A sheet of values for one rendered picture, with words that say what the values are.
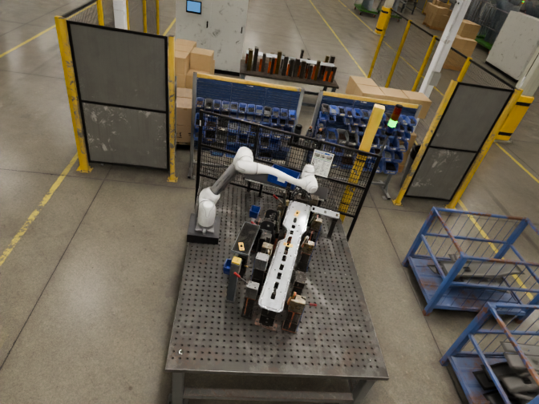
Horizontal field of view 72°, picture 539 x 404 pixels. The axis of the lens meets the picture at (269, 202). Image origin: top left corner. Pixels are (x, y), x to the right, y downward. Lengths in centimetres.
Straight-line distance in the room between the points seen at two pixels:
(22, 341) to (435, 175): 548
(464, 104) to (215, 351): 439
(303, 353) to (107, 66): 385
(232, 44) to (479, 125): 599
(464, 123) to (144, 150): 441
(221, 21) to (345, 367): 809
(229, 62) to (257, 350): 788
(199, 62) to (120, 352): 544
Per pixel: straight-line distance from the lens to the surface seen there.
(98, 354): 377
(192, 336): 294
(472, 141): 603
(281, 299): 283
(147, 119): 518
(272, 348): 295
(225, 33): 960
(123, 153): 553
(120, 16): 694
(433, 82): 756
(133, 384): 359
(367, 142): 380
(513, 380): 400
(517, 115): 1017
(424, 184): 616
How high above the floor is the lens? 319
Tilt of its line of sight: 37 degrees down
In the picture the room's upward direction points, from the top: 12 degrees clockwise
